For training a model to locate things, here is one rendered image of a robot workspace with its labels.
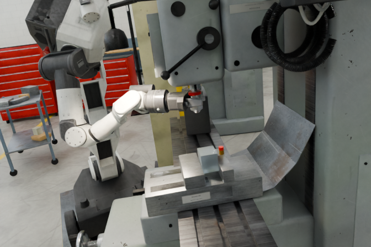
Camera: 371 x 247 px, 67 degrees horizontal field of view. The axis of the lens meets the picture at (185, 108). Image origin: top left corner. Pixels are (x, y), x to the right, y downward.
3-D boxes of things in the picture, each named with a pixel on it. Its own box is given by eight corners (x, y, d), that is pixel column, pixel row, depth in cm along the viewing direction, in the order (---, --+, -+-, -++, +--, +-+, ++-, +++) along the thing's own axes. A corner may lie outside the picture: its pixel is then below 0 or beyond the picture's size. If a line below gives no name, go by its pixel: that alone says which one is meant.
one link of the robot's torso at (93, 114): (85, 137, 165) (65, 58, 155) (114, 129, 172) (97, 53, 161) (87, 143, 151) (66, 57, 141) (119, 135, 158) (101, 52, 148)
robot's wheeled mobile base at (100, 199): (70, 191, 207) (59, 150, 197) (138, 168, 226) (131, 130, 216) (78, 248, 150) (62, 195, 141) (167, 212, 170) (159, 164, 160)
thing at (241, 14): (228, 74, 88) (221, -16, 80) (213, 63, 111) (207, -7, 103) (287, 65, 88) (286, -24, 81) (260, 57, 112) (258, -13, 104)
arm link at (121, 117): (142, 99, 101) (113, 121, 102) (151, 105, 110) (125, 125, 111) (133, 86, 104) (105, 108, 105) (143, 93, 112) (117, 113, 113)
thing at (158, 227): (144, 247, 98) (139, 218, 94) (149, 190, 131) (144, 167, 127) (284, 224, 100) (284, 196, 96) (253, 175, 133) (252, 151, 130)
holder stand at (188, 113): (186, 135, 137) (181, 96, 131) (185, 120, 158) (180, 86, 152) (211, 132, 137) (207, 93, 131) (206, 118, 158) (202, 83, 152)
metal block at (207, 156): (202, 173, 85) (200, 156, 83) (199, 164, 91) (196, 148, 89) (219, 171, 85) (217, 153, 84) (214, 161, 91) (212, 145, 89)
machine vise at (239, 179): (148, 218, 82) (142, 185, 78) (148, 189, 96) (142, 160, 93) (263, 196, 85) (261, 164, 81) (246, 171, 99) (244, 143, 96)
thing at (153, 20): (155, 78, 97) (146, 14, 90) (155, 75, 100) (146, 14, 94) (167, 76, 97) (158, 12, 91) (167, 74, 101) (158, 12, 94)
